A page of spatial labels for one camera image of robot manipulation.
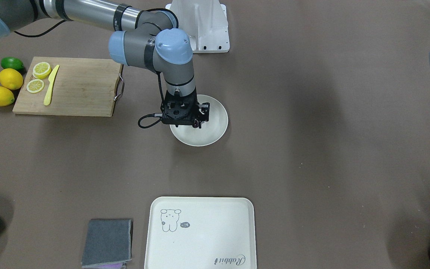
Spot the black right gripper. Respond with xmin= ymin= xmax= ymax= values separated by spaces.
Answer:
xmin=196 ymin=103 xmax=210 ymax=123

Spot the beige round plate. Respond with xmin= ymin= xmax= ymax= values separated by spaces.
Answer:
xmin=169 ymin=94 xmax=228 ymax=146

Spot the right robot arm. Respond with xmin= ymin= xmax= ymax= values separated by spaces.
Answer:
xmin=0 ymin=0 xmax=211 ymax=128

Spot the white rabbit tray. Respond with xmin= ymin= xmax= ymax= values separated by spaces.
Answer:
xmin=144 ymin=197 xmax=257 ymax=269

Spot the wooden cutting board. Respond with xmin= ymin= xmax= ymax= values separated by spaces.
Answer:
xmin=13 ymin=56 xmax=124 ymax=117

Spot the yellow plastic knife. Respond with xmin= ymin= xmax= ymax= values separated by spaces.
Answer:
xmin=43 ymin=65 xmax=60 ymax=106

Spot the grey folded cloth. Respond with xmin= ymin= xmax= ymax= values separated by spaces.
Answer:
xmin=81 ymin=219 xmax=133 ymax=269

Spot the lemon slice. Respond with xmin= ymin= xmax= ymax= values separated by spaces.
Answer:
xmin=32 ymin=62 xmax=52 ymax=80
xmin=26 ymin=79 xmax=46 ymax=93

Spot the green lime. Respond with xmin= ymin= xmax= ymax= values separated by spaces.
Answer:
xmin=0 ymin=57 xmax=25 ymax=71

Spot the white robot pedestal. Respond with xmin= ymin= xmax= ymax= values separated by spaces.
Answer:
xmin=165 ymin=0 xmax=230 ymax=53

